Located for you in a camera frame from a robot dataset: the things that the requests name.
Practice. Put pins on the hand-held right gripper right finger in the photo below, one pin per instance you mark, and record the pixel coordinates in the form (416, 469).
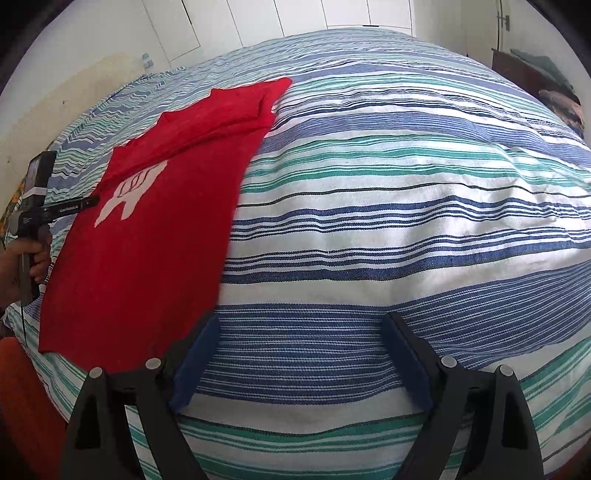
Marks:
(406, 364)

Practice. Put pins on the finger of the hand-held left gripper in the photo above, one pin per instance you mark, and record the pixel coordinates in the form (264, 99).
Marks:
(74, 206)

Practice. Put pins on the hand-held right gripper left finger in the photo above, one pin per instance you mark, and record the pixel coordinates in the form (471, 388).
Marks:
(196, 364)

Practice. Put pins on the red knit sweater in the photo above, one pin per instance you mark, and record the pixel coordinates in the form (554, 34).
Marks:
(161, 230)

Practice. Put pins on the pile of clothes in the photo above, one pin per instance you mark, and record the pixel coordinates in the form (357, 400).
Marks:
(558, 101)

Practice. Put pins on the person's left hand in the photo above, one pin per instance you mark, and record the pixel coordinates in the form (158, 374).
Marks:
(41, 264)

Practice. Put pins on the floral orange bed sheet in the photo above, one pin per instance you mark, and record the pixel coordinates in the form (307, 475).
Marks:
(11, 203)

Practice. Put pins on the beige headboard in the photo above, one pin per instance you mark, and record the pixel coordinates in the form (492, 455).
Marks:
(60, 101)

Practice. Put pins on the striped bed duvet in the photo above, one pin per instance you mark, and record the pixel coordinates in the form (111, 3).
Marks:
(369, 230)

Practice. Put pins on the white wardrobe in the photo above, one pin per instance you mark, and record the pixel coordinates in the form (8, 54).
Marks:
(231, 23)

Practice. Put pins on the white door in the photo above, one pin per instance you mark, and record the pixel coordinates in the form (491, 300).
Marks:
(482, 23)

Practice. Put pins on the wall socket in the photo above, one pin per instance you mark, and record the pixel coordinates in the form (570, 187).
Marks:
(147, 61)

